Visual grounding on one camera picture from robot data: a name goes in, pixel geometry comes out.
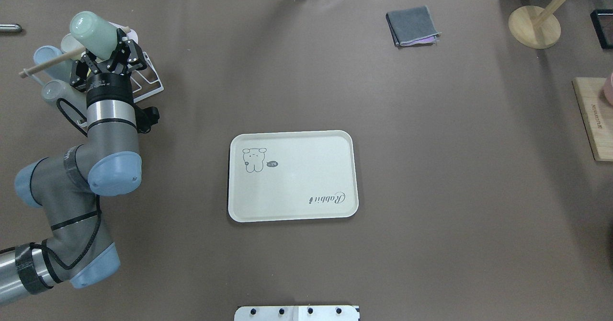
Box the white cup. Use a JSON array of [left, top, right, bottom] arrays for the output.
[[60, 34, 85, 60]]

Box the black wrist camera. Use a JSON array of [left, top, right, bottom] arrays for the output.
[[133, 105, 160, 134]]

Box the grey folded cloth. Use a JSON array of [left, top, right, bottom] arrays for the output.
[[386, 5, 440, 47]]

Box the pink cup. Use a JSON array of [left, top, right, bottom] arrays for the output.
[[110, 22, 138, 44]]

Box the wooden mug tree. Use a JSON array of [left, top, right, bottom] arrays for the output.
[[508, 0, 566, 49]]

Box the green cup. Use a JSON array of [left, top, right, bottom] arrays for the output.
[[69, 11, 125, 60]]

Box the grey cup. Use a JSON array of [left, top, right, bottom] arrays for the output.
[[40, 80, 87, 123]]

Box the white wire cup rack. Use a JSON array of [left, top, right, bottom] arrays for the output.
[[19, 22, 164, 106]]

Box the blue cup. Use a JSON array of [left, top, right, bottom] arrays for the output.
[[33, 46, 74, 82]]

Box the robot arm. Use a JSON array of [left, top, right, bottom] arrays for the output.
[[1, 28, 159, 304]]

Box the cream rabbit tray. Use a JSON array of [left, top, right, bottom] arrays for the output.
[[227, 130, 359, 223]]

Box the pink ribbed bowl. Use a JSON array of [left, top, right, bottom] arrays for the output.
[[602, 73, 613, 106]]

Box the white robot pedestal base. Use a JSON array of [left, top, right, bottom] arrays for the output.
[[234, 304, 361, 321]]

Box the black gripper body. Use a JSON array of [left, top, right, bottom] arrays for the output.
[[69, 43, 148, 106]]

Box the bamboo cutting board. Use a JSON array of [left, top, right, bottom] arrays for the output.
[[573, 77, 613, 162]]

